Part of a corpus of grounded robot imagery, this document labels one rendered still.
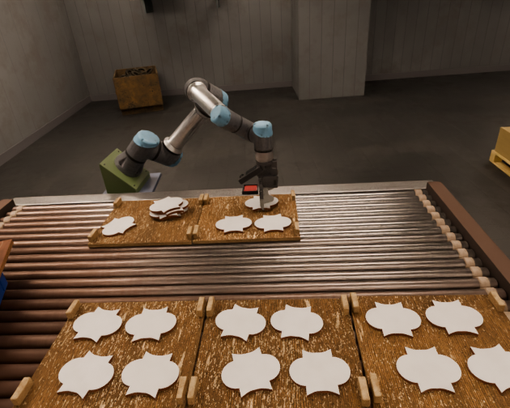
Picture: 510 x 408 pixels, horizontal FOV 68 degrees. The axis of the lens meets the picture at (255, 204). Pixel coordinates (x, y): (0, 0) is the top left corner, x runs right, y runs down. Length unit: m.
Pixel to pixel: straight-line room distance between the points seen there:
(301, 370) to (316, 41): 6.33
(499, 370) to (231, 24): 7.47
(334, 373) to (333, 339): 0.11
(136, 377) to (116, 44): 7.70
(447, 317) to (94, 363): 0.94
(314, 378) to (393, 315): 0.30
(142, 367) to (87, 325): 0.25
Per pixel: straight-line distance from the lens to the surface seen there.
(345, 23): 7.05
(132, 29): 8.29
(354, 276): 1.30
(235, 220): 1.53
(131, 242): 1.55
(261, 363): 1.01
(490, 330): 1.21
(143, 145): 2.00
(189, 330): 1.13
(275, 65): 8.11
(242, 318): 1.12
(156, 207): 1.65
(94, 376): 1.10
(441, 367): 1.07
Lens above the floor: 1.75
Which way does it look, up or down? 29 degrees down
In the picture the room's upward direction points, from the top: 4 degrees counter-clockwise
